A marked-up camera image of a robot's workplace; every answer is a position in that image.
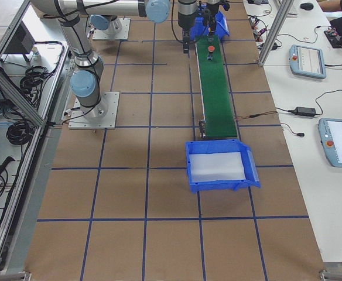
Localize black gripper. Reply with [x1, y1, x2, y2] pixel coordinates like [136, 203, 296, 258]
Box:
[181, 28, 190, 53]
[200, 0, 228, 36]

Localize red push button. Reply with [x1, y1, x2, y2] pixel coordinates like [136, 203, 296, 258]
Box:
[207, 45, 216, 60]

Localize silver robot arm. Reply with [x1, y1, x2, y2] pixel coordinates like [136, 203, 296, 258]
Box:
[84, 1, 197, 54]
[31, 1, 230, 70]

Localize blue left bin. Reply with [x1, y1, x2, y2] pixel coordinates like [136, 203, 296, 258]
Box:
[188, 11, 230, 43]

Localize blue bin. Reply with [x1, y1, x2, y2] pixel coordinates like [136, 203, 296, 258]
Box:
[188, 11, 230, 43]
[185, 139, 261, 193]

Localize green conveyor belt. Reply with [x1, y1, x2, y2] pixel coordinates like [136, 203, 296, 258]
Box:
[196, 35, 237, 139]

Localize teach pendant far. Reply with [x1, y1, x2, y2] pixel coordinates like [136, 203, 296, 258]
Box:
[289, 44, 326, 80]

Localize teach pendant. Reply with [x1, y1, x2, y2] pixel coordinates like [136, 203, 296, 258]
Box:
[318, 118, 342, 167]
[289, 44, 326, 80]

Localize black power adapter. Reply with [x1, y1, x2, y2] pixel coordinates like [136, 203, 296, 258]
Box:
[294, 107, 317, 117]

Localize white foam pad right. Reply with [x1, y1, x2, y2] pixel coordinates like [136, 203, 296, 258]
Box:
[190, 152, 245, 182]

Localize blue right bin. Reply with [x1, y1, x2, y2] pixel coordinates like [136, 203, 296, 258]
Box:
[185, 139, 261, 193]

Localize teach pendant near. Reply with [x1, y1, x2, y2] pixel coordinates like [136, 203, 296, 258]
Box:
[318, 118, 342, 167]

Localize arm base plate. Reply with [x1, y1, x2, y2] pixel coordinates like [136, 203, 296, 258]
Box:
[68, 92, 120, 129]
[91, 15, 131, 41]

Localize aluminium frame post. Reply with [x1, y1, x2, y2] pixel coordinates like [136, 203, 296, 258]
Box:
[258, 0, 293, 66]

